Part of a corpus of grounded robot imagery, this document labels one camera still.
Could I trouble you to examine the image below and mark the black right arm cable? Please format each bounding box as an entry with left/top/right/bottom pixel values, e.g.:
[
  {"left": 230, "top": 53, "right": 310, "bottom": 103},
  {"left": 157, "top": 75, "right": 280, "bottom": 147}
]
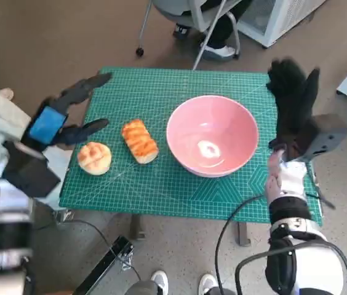
[{"left": 215, "top": 193, "right": 270, "bottom": 295}]

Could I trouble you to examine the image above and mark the pink bowl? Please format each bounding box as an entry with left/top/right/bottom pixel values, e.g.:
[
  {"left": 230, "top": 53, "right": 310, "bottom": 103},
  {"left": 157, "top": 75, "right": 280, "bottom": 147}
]
[{"left": 166, "top": 95, "right": 260, "bottom": 178}]

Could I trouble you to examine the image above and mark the long orange striped toy bread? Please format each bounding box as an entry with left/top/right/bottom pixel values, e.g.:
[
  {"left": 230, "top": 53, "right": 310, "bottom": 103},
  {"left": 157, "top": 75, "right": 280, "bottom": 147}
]
[{"left": 121, "top": 119, "right": 159, "bottom": 165}]

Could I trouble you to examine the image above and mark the seated person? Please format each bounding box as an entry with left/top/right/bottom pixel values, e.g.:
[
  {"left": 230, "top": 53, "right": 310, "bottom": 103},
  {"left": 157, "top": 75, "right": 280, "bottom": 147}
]
[{"left": 172, "top": 0, "right": 253, "bottom": 61}]

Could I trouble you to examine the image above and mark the grey table leg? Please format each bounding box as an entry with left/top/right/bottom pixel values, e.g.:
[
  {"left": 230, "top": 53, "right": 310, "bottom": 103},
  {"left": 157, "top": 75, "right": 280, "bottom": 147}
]
[
  {"left": 130, "top": 214, "right": 146, "bottom": 241},
  {"left": 237, "top": 221, "right": 252, "bottom": 246}
]

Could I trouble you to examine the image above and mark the black metal bar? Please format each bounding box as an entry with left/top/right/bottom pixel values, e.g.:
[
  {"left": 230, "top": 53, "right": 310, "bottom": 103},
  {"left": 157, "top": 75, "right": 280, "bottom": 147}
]
[{"left": 73, "top": 235, "right": 135, "bottom": 295}]

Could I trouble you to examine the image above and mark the white cabinet with grille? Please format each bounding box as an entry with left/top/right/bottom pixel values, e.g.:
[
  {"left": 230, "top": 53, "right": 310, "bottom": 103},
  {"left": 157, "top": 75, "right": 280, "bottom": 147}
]
[{"left": 237, "top": 0, "right": 329, "bottom": 49}]

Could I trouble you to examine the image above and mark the green cutting mat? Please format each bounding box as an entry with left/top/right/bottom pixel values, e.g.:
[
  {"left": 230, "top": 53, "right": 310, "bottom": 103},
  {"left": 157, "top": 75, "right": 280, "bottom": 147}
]
[{"left": 58, "top": 67, "right": 325, "bottom": 224}]

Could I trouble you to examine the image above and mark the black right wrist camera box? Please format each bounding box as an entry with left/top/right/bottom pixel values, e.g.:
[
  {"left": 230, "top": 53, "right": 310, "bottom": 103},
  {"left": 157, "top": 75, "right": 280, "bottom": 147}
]
[{"left": 290, "top": 113, "right": 347, "bottom": 163}]

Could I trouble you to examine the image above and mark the round pale toy bread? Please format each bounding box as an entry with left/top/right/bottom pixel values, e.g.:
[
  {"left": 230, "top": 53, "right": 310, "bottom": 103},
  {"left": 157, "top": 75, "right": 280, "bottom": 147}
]
[{"left": 77, "top": 141, "right": 113, "bottom": 176}]

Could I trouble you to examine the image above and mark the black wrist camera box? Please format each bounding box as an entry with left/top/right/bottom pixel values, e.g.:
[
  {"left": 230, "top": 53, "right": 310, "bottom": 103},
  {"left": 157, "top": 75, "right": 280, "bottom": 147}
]
[
  {"left": 290, "top": 113, "right": 347, "bottom": 163},
  {"left": 2, "top": 140, "right": 62, "bottom": 206}
]

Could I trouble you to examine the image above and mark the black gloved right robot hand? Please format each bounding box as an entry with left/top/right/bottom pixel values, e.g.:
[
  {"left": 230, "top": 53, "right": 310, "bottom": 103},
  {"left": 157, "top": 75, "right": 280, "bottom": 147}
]
[{"left": 265, "top": 58, "right": 321, "bottom": 156}]

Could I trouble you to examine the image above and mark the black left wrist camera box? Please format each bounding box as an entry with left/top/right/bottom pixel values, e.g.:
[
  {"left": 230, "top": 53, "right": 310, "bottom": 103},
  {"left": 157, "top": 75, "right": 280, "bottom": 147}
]
[{"left": 2, "top": 140, "right": 62, "bottom": 206}]

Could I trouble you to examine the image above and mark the grey office chair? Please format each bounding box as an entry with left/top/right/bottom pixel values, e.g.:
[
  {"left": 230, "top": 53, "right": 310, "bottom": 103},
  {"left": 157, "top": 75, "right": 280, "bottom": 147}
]
[{"left": 135, "top": 0, "right": 241, "bottom": 71}]

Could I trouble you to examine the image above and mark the black floor cable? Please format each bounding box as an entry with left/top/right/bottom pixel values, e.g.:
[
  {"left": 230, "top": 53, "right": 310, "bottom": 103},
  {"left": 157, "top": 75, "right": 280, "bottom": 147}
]
[{"left": 64, "top": 218, "right": 144, "bottom": 281}]

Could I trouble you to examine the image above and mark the white shoe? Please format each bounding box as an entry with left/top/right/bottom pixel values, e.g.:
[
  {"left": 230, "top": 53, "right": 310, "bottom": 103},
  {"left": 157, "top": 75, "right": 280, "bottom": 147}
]
[
  {"left": 198, "top": 273, "right": 218, "bottom": 295},
  {"left": 150, "top": 270, "right": 170, "bottom": 293}
]

